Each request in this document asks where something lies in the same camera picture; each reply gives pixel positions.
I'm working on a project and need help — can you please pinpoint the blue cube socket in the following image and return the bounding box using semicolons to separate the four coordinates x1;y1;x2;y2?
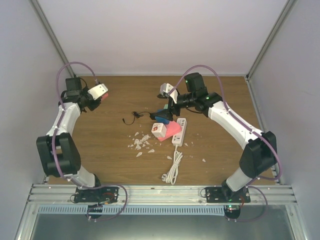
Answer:
154;109;173;126

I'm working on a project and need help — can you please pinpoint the small pink plug adapter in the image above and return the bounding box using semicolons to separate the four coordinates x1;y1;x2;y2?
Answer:
100;92;109;101

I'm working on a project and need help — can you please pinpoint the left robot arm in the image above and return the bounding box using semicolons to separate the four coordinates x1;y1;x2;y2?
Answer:
36;77;108;202

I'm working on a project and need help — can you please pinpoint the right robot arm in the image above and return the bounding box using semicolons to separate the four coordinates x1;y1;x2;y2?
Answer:
150;72;278;203

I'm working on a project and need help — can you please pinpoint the large pink socket block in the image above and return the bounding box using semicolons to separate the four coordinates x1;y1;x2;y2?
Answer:
157;121;182;142

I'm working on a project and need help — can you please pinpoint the white tiger cube socket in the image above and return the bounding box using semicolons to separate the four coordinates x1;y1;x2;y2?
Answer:
151;122;167;138

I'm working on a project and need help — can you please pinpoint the black power adapter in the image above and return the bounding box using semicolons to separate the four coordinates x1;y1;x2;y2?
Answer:
149;112;157;120

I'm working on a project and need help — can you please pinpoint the white power strip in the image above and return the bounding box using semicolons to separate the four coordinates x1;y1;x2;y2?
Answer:
171;117;187;147

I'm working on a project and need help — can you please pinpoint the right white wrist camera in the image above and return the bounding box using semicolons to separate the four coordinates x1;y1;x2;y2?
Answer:
157;83;179;104

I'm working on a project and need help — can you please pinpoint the thin black adapter cable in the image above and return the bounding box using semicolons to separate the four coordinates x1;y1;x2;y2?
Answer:
121;111;151;126

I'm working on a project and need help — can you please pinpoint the white power strip cable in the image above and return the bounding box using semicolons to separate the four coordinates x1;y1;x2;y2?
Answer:
161;146;184;185

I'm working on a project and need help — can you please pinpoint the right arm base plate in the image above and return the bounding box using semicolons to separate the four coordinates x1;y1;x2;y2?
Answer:
199;186;251;204

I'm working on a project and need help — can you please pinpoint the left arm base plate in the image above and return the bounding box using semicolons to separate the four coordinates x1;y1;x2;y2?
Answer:
70;186;119;204

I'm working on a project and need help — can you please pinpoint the aluminium front rail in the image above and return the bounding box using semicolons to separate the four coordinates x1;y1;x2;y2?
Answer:
27;184;298;206

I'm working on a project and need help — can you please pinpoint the left aluminium frame post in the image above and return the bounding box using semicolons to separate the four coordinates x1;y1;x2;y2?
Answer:
29;0;69;64

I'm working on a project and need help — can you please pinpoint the aluminium frame post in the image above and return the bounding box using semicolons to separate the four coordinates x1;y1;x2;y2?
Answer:
29;0;69;64
245;0;297;82

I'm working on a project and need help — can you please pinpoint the grey slotted cable duct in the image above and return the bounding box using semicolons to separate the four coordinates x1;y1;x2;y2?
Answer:
38;204;225;216

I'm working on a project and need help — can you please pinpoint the right aluminium frame post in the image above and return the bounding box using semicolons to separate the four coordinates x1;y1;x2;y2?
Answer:
245;0;297;82

